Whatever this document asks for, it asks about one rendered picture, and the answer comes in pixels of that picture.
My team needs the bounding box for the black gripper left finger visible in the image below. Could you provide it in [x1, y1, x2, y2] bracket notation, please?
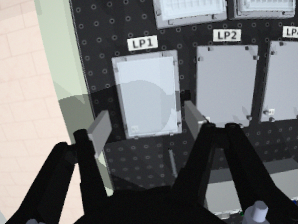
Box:
[5, 110, 118, 224]

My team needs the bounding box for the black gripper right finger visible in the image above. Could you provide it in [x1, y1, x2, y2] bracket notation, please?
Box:
[153, 100, 298, 224]

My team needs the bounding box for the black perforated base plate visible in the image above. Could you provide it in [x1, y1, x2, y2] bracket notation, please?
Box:
[69, 0, 298, 191]

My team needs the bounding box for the white button panel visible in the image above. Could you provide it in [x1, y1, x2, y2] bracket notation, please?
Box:
[168, 148, 298, 219]

